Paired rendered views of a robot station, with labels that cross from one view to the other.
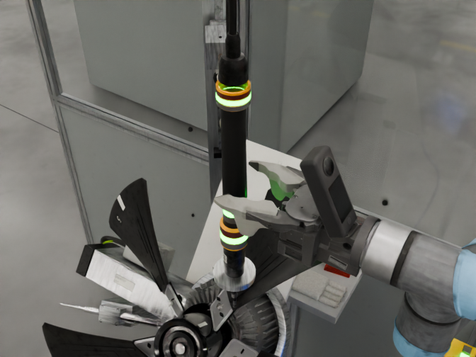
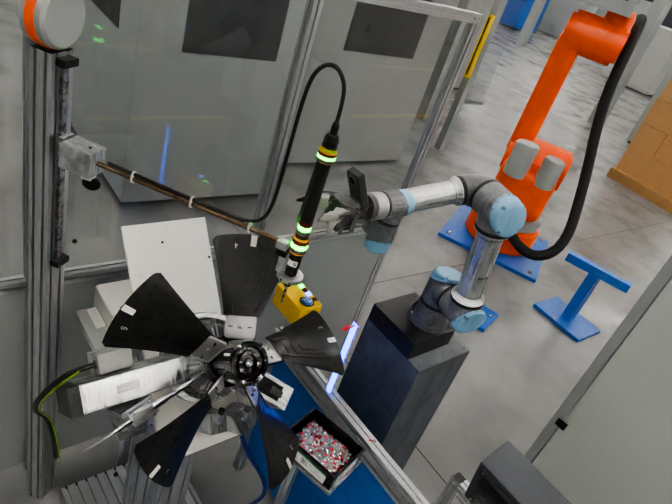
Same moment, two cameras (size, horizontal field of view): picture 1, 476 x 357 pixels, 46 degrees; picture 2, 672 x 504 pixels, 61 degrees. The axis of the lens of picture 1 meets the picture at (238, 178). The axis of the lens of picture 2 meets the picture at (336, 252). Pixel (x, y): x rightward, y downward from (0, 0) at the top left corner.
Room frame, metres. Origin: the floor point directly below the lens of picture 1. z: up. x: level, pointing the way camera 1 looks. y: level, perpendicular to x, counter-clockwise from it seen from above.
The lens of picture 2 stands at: (0.29, 1.17, 2.30)
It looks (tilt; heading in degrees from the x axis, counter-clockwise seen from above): 31 degrees down; 280
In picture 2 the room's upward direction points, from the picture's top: 19 degrees clockwise
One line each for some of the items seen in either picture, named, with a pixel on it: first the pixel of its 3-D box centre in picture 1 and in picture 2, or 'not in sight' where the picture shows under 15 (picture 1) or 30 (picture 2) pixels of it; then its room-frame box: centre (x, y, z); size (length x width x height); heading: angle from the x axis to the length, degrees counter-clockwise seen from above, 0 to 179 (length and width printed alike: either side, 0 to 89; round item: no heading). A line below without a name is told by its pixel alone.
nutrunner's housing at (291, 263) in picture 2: (234, 183); (309, 210); (0.59, 0.01, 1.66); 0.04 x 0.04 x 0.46
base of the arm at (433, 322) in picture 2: not in sight; (431, 309); (0.20, -0.65, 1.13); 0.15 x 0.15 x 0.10
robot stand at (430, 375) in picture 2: not in sight; (377, 418); (0.20, -0.65, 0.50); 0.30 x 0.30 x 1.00; 58
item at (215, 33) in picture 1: (219, 45); (80, 156); (1.22, 0.04, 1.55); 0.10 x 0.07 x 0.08; 3
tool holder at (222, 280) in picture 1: (234, 251); (290, 260); (0.60, 0.01, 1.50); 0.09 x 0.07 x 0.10; 3
